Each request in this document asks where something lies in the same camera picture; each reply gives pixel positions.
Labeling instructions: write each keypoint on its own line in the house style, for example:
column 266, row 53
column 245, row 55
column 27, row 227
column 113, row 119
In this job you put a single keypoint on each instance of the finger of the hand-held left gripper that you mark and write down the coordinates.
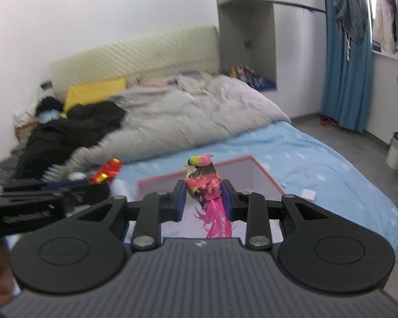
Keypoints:
column 86, row 192

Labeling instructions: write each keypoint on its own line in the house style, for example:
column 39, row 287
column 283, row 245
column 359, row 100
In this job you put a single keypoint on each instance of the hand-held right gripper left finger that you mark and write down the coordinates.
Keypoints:
column 182, row 200

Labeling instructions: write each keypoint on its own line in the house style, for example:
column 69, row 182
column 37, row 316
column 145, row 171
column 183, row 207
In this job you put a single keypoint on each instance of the grey wardrobe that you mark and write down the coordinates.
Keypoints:
column 248, row 13

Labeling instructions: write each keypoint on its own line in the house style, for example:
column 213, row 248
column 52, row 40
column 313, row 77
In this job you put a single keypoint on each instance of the white crumpled cloth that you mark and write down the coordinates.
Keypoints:
column 23, row 117

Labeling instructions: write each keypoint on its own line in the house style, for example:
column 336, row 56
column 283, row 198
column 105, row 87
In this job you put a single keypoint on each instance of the dark wall switch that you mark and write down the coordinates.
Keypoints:
column 248, row 44

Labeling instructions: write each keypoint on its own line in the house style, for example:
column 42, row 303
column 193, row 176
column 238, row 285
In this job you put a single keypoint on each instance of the yellow pillow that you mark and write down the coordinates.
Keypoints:
column 93, row 92

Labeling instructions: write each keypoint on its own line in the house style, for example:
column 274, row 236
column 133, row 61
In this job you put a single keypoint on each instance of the dark grey cloth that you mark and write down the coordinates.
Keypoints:
column 5, row 167

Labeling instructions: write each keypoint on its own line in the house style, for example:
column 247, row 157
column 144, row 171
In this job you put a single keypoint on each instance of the black clothing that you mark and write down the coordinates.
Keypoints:
column 69, row 132

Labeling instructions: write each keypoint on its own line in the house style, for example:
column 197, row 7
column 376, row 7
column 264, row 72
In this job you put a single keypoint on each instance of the red slippers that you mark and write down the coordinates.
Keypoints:
column 327, row 120

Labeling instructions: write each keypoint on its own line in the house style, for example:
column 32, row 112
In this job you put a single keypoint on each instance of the blue bed sheet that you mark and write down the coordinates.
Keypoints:
column 318, row 159

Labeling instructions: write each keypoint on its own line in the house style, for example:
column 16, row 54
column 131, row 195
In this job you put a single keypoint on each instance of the white hanging garment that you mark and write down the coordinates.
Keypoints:
column 384, row 13

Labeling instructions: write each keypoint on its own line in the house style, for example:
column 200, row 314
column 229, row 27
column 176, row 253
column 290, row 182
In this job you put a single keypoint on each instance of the cream quilted headboard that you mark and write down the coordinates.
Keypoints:
column 136, row 53

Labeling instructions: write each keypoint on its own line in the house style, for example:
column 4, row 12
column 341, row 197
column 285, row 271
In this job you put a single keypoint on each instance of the blue curtain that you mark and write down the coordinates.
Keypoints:
column 348, row 82

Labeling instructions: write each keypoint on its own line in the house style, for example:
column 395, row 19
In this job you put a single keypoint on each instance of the row of small figurines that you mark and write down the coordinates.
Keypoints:
column 248, row 73

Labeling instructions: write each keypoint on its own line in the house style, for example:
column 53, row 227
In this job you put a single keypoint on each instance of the pile of magazines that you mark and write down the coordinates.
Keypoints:
column 189, row 81

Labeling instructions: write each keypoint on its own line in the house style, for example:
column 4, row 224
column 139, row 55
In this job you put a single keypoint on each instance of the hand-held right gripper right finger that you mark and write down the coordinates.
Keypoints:
column 226, row 202

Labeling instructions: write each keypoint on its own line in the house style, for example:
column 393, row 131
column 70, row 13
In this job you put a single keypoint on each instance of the pink feathered bird toy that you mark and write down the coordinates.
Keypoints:
column 204, row 182

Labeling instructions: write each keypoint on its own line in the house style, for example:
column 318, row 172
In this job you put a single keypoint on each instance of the grey duvet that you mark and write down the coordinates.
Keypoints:
column 185, row 119

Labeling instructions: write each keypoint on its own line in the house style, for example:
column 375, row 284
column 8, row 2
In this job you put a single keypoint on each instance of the black wall charger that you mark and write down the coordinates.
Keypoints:
column 45, row 85

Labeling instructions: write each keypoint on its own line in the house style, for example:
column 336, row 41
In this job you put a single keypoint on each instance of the white paper scrap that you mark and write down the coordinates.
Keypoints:
column 307, row 194

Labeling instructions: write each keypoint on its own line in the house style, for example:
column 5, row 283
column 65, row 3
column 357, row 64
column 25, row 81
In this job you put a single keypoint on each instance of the brown bedside table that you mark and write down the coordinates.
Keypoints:
column 25, row 131

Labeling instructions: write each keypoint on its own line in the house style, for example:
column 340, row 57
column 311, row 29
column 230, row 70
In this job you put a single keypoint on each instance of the red and gold decoration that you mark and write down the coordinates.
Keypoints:
column 106, row 170

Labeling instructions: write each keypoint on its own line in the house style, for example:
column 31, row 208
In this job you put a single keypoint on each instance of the orange cardboard box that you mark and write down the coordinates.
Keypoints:
column 255, row 175

